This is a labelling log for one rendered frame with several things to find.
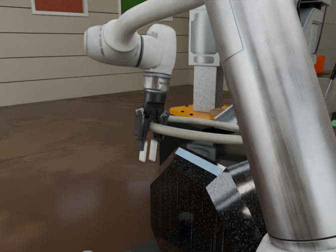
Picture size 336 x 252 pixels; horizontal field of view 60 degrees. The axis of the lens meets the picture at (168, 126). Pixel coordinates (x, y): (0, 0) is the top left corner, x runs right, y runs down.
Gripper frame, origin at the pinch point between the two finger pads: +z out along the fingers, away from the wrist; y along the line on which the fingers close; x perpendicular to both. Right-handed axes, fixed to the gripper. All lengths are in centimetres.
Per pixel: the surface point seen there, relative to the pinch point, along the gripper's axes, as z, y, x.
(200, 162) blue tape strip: 9.3, 38.3, 11.8
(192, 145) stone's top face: 5, 45, 25
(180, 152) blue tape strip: 8.4, 39.2, 26.8
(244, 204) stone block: 19.8, 40.6, -13.2
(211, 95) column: -21, 112, 81
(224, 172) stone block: 9.7, 38.5, -2.5
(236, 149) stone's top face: 3, 58, 8
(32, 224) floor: 92, 3, 141
